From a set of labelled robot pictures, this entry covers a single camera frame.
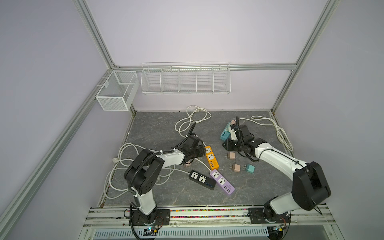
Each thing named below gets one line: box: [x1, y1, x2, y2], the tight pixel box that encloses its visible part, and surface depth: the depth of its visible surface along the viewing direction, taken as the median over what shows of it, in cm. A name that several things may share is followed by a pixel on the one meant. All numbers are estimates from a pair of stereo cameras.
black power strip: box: [188, 170, 217, 191], surface depth 85 cm
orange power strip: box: [204, 145, 220, 170], surface depth 93 cm
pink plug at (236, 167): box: [231, 163, 241, 173], surface depth 91 cm
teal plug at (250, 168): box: [245, 163, 256, 174], surface depth 90 cm
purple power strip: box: [209, 169, 235, 195], surface depth 84 cm
